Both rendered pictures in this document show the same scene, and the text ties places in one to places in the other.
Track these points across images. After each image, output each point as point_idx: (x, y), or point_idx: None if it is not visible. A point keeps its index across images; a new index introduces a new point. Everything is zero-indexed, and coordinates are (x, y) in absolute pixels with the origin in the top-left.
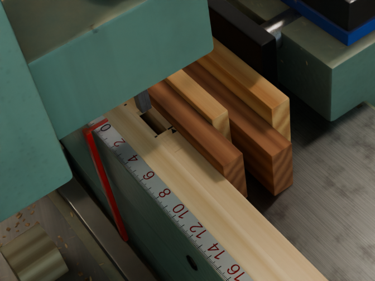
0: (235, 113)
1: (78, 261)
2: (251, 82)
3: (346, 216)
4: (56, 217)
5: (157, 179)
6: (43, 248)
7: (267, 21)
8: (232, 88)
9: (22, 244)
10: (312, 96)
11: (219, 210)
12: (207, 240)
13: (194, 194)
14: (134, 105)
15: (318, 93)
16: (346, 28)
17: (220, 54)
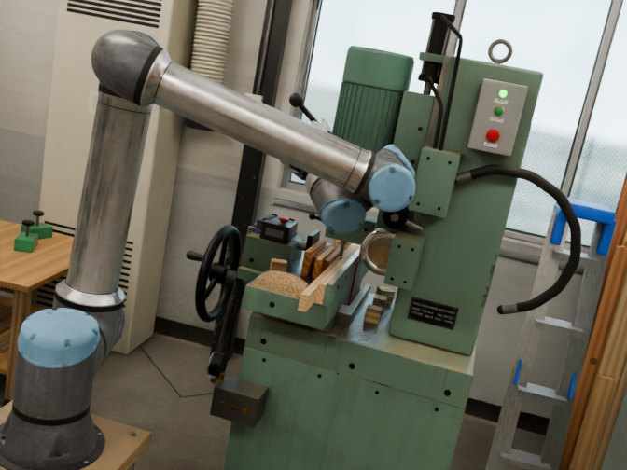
0: (327, 248)
1: (361, 316)
2: (322, 241)
3: None
4: (355, 322)
5: (357, 251)
6: (371, 305)
7: (298, 241)
8: (322, 247)
9: (375, 308)
10: (300, 253)
11: (354, 248)
12: None
13: (354, 250)
14: (339, 260)
15: (301, 250)
16: (296, 230)
17: (318, 243)
